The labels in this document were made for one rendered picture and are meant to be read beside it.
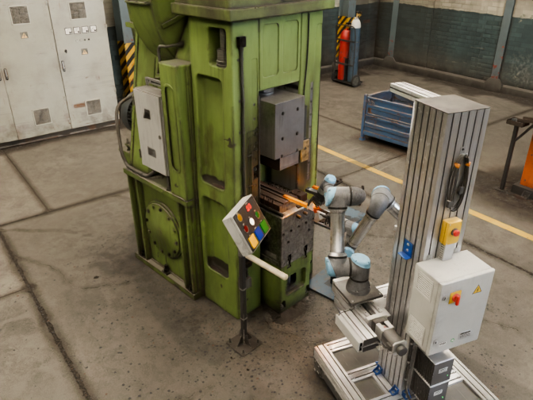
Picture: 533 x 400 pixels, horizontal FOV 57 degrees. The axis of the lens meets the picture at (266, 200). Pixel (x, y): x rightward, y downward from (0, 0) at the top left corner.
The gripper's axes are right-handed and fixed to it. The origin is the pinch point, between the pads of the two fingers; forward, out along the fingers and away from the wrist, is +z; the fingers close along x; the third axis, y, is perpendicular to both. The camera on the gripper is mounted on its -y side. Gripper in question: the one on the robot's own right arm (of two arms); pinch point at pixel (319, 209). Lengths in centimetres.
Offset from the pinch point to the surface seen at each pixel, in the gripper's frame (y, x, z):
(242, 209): -18, -59, 16
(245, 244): -1, -69, 3
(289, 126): -57, -3, 27
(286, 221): 13.8, -10.6, 21.6
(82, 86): 23, 92, 551
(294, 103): -73, 2, 27
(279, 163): -31.7, -12.2, 27.6
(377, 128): 76, 368, 189
